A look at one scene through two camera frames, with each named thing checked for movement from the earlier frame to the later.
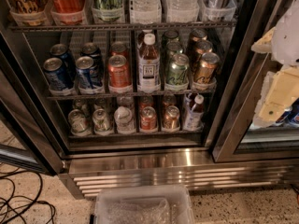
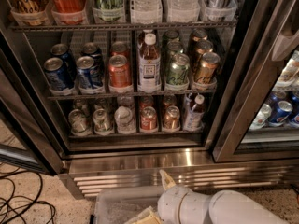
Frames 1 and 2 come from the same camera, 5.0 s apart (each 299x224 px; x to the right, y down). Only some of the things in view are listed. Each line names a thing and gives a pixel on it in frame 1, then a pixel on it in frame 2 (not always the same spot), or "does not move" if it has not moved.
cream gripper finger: x=280 y=91 -> x=146 y=217
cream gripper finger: x=264 y=44 -> x=166 y=179
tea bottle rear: x=141 y=41 does not move
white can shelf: x=123 y=120 does not move
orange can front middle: x=120 y=74 does not move
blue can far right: x=293 y=118 does not move
